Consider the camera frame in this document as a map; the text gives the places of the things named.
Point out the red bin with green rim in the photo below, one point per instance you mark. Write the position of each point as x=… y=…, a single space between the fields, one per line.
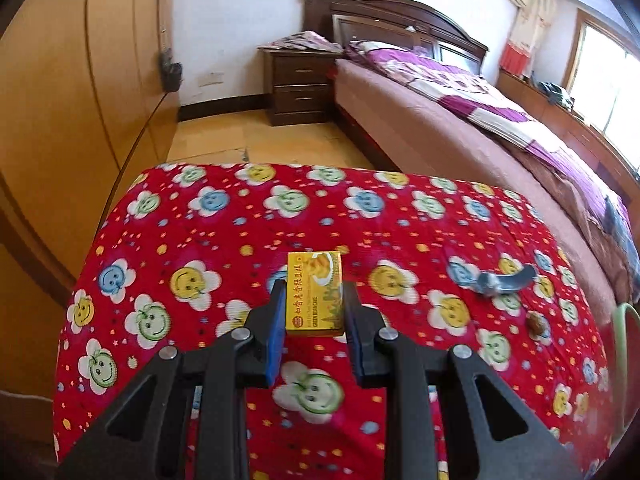
x=620 y=340

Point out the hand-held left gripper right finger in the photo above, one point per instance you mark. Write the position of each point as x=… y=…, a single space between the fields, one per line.
x=352 y=340

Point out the pile of pink clothes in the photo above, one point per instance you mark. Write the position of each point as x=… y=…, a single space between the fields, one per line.
x=300 y=41

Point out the pink ruffled blanket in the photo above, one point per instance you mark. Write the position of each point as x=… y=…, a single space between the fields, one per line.
x=560 y=185

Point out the dark wooden nightstand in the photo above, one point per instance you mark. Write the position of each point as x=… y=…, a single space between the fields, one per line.
x=300 y=85

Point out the bed with brown cover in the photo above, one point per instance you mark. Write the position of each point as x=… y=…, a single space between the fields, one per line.
x=425 y=125

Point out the white and red curtain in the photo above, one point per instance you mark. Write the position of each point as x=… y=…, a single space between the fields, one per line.
x=525 y=35

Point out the purple patterned quilt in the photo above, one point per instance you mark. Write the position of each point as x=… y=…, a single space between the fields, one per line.
x=450 y=75

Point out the grey metal clip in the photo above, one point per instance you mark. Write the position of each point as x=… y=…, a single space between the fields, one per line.
x=500 y=282

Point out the wooden framed window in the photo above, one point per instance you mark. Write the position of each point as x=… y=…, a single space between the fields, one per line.
x=605 y=85

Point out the dark crumpled clothing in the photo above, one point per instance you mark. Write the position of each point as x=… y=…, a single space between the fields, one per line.
x=555 y=95

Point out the blue plaid cloth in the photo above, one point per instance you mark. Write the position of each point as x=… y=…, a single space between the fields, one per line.
x=617 y=230

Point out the red smiley flower tablecloth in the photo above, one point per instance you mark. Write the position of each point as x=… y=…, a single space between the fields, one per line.
x=200 y=240

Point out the walnut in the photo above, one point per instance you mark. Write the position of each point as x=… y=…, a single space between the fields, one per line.
x=537 y=324

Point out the wooden window cabinet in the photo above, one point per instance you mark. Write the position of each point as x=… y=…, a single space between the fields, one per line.
x=550 y=120

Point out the dark wooden headboard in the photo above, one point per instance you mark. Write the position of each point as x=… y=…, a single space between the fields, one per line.
x=380 y=10

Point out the small yellow cake box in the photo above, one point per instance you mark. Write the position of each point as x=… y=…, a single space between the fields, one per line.
x=315 y=290

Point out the wooden wardrobe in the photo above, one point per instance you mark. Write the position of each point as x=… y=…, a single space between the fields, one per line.
x=60 y=110

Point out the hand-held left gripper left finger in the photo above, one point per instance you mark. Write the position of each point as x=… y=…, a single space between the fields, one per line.
x=275 y=332

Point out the black hanging pouch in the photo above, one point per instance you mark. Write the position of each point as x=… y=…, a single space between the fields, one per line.
x=170 y=72

